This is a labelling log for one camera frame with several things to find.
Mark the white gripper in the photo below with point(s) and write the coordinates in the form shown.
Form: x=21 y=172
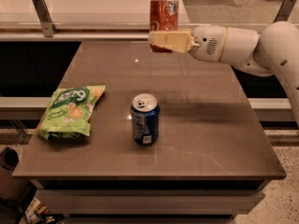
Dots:
x=207 y=43

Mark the red coke can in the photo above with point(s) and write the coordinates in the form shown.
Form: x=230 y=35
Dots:
x=163 y=15

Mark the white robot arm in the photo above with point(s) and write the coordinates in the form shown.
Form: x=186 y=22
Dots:
x=274 y=51

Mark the blue pepsi can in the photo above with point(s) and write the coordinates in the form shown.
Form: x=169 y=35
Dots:
x=145 y=112

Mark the green chip bag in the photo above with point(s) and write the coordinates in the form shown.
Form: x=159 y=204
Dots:
x=68 y=113

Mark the dark bin at floor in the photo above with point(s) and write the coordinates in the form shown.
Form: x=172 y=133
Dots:
x=11 y=188

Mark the snack packages on floor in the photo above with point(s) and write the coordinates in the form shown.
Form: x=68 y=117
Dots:
x=38 y=213

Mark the right metal railing bracket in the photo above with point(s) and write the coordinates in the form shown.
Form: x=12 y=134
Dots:
x=285 y=10

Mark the metal railing bracket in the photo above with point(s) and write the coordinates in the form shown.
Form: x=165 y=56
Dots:
x=47 y=26
x=285 y=10

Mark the left metal railing bracket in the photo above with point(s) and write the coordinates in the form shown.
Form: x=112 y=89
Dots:
x=47 y=26

